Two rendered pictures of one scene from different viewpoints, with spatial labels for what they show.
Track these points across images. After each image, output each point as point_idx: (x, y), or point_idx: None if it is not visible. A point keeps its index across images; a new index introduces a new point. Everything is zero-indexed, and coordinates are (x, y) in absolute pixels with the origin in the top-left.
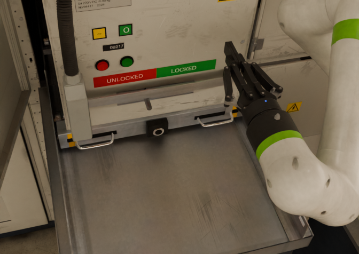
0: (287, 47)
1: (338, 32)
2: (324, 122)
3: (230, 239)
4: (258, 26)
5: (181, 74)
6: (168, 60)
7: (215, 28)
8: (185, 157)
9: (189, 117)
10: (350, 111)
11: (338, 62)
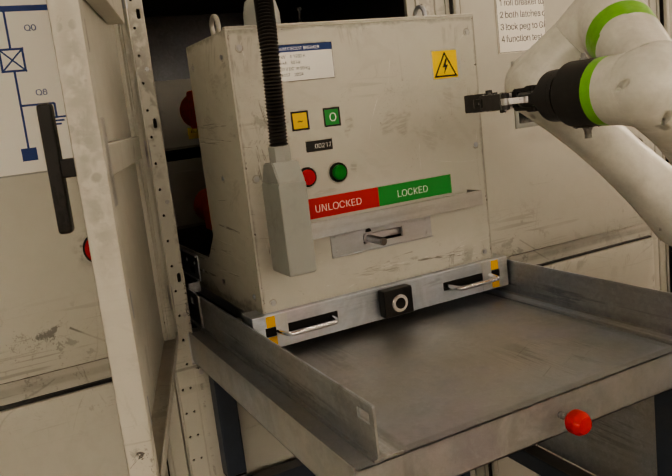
0: (519, 241)
1: (597, 28)
2: None
3: (589, 365)
4: None
5: (411, 201)
6: (391, 173)
7: (439, 120)
8: (453, 329)
9: (436, 284)
10: None
11: (615, 41)
